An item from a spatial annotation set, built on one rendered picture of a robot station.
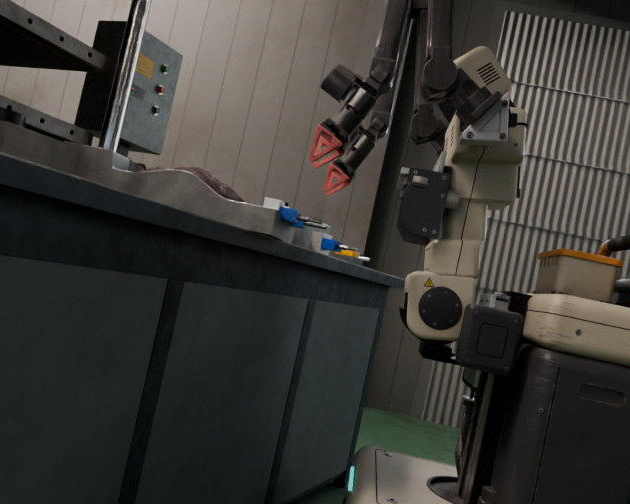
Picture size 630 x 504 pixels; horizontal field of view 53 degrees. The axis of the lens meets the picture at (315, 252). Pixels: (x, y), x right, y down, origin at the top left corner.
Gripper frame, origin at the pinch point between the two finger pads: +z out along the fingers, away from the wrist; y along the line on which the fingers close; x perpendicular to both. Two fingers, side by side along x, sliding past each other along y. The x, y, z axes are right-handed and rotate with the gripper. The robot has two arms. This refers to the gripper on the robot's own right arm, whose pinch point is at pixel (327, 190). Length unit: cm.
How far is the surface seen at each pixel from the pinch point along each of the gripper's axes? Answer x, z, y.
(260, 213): 1, 17, 57
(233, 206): -4, 20, 57
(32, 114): -78, 37, 16
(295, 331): 20.0, 36.7, 15.2
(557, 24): 14, -195, -225
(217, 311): 6, 39, 54
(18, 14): -93, 17, 27
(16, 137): -30, 32, 92
